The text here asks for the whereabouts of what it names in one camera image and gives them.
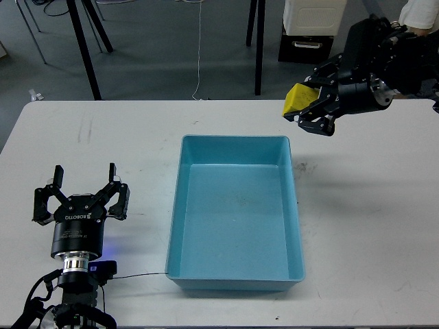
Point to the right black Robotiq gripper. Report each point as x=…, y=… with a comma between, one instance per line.
x=361, y=97

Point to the black tripod legs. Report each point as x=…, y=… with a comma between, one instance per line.
x=82, y=44
x=256, y=20

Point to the black tripod legs center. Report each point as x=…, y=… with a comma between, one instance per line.
x=256, y=20

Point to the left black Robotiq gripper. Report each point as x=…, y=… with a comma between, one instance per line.
x=80, y=218

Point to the grey metal chair legs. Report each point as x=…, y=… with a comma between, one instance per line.
x=31, y=24

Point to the seated person in white shirt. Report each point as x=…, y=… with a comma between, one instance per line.
x=420, y=16

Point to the light blue plastic bin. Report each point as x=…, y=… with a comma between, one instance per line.
x=235, y=223

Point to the white plastic appliance box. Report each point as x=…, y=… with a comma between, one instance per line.
x=313, y=17

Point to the yellow wooden block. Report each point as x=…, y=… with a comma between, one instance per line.
x=299, y=97

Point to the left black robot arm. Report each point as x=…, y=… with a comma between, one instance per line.
x=71, y=298

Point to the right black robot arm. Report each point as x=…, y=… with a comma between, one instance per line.
x=380, y=61

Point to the black tripod legs left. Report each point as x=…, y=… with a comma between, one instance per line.
x=82, y=44

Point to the dark crate with handle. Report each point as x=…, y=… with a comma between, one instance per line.
x=304, y=49

